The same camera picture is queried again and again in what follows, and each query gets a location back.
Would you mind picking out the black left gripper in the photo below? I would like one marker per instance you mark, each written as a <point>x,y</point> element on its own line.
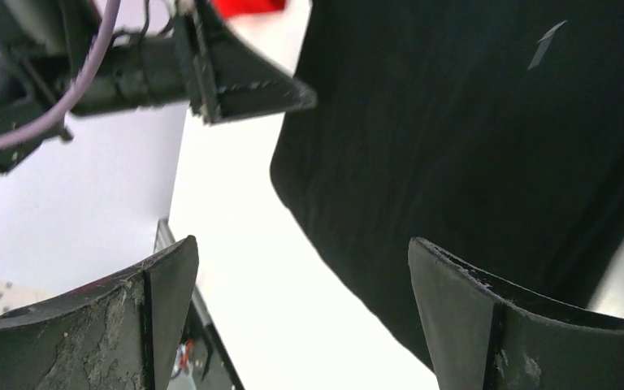
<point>67,57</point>

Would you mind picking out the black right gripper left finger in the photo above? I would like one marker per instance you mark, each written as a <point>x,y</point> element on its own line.
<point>118,332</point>

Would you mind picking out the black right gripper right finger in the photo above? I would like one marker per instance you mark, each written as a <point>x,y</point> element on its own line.
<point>484,332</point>

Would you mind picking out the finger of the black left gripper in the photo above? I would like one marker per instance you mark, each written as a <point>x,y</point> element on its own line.
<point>225,79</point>

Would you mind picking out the black t shirt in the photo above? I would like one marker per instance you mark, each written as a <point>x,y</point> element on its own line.
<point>494,129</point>

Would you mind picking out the red folded t shirt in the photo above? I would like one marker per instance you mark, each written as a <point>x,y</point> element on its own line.
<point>233,8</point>

